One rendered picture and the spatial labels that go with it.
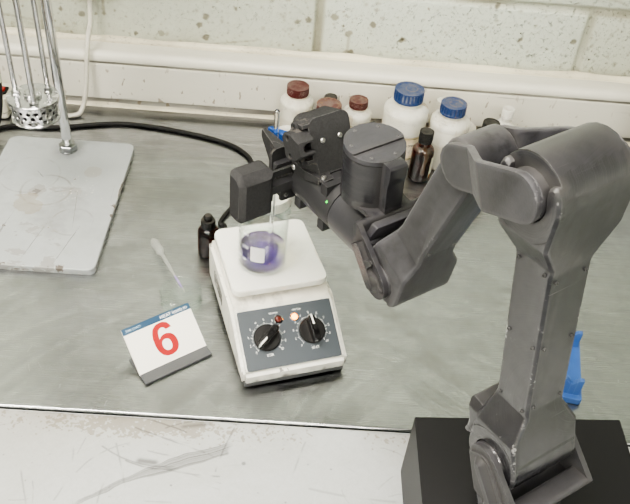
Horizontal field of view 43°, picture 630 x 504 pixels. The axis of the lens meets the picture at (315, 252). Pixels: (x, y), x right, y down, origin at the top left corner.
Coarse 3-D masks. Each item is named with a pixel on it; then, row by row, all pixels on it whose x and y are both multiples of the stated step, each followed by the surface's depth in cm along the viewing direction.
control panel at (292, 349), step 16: (288, 304) 97; (304, 304) 97; (320, 304) 98; (240, 320) 95; (256, 320) 95; (272, 320) 96; (288, 320) 96; (288, 336) 96; (336, 336) 97; (256, 352) 94; (272, 352) 95; (288, 352) 95; (304, 352) 95; (320, 352) 96; (336, 352) 96; (256, 368) 94
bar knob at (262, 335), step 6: (276, 324) 94; (258, 330) 95; (264, 330) 95; (270, 330) 94; (276, 330) 94; (258, 336) 94; (264, 336) 93; (270, 336) 93; (276, 336) 95; (258, 342) 93; (264, 342) 93; (270, 342) 94; (276, 342) 95; (264, 348) 94; (270, 348) 94
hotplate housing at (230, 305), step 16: (224, 272) 100; (224, 288) 98; (304, 288) 99; (320, 288) 99; (224, 304) 99; (240, 304) 96; (256, 304) 96; (272, 304) 96; (224, 320) 101; (336, 320) 98; (240, 336) 94; (240, 352) 94; (240, 368) 94; (272, 368) 94; (288, 368) 95; (304, 368) 95; (320, 368) 96; (336, 368) 98; (256, 384) 95
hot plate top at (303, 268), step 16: (224, 240) 101; (288, 240) 102; (304, 240) 103; (224, 256) 99; (288, 256) 100; (304, 256) 100; (240, 272) 97; (288, 272) 98; (304, 272) 98; (320, 272) 98; (240, 288) 95; (256, 288) 95; (272, 288) 96; (288, 288) 97
